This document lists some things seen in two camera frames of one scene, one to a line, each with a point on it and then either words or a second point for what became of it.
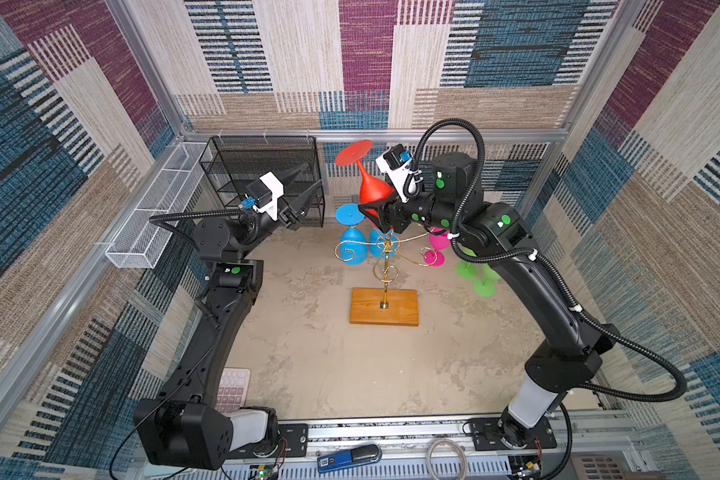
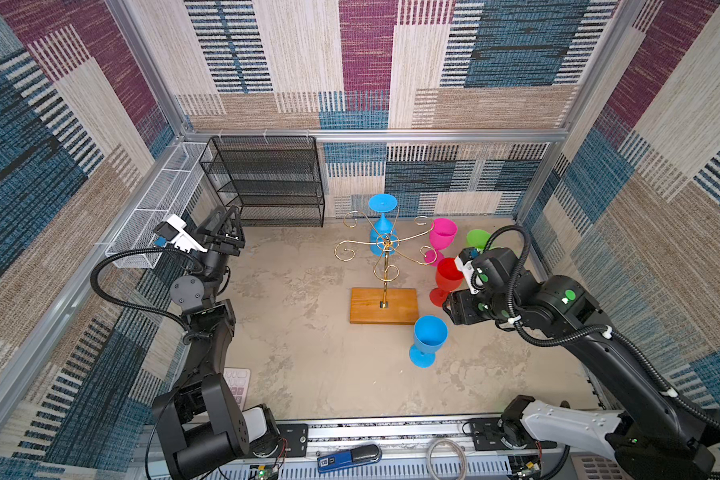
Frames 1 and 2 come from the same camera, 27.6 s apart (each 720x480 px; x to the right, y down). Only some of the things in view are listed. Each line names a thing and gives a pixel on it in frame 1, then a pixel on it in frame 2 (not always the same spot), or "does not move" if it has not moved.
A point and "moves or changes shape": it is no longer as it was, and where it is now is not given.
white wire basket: x=141 y=242 does not move
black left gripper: x=293 y=218 to x=219 y=241
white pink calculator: x=233 y=389 does not move
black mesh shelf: x=231 y=163 does not move
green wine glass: x=466 y=269 moves or changes shape
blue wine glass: x=383 y=244 does not move
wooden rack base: x=384 y=306 does not move
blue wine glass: x=353 y=243 to x=430 y=333
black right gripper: x=385 y=211 to x=462 y=311
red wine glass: x=371 y=190 to x=449 y=275
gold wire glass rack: x=390 y=243 does not move
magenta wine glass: x=439 y=242 does not move
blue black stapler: x=356 y=456 does not move
